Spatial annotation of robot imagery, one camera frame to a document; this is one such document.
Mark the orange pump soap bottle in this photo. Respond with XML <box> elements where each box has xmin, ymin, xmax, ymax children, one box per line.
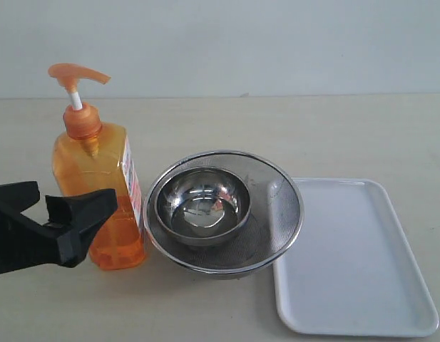
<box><xmin>48</xmin><ymin>63</ymin><xmax>145</xmax><ymax>271</ymax></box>

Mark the small stainless steel bowl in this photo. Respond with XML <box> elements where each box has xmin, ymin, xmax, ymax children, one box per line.
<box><xmin>153</xmin><ymin>167</ymin><xmax>252</xmax><ymax>247</ymax></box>

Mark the steel mesh strainer basket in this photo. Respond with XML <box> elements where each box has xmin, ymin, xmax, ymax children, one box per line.
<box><xmin>143</xmin><ymin>150</ymin><xmax>304</xmax><ymax>278</ymax></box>

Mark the white plastic tray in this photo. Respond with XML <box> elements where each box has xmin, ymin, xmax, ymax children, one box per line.
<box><xmin>274</xmin><ymin>178</ymin><xmax>439</xmax><ymax>338</ymax></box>

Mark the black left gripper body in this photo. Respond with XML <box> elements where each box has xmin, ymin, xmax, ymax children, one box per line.
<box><xmin>0</xmin><ymin>214</ymin><xmax>73</xmax><ymax>274</ymax></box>

